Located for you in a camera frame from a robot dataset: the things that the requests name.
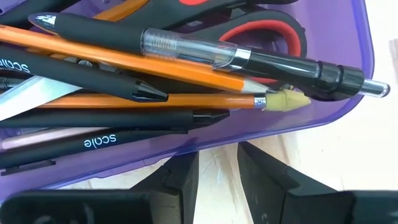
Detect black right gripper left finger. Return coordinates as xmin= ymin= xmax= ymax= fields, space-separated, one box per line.
xmin=130 ymin=151 xmax=200 ymax=224

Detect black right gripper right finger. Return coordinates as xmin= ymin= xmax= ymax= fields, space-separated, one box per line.
xmin=238 ymin=141 xmax=338 ymax=224

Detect black pen with clear grip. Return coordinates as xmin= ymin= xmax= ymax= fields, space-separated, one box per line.
xmin=27 ymin=11 xmax=391 ymax=102

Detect pale pink pencil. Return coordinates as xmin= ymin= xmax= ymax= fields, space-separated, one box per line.
xmin=0 ymin=126 xmax=108 ymax=151

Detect scissors with black red handles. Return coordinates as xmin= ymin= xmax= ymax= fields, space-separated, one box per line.
xmin=0 ymin=0 xmax=308 ymax=122

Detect purple plastic supply box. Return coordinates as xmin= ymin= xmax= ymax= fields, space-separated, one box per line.
xmin=0 ymin=0 xmax=376 ymax=200

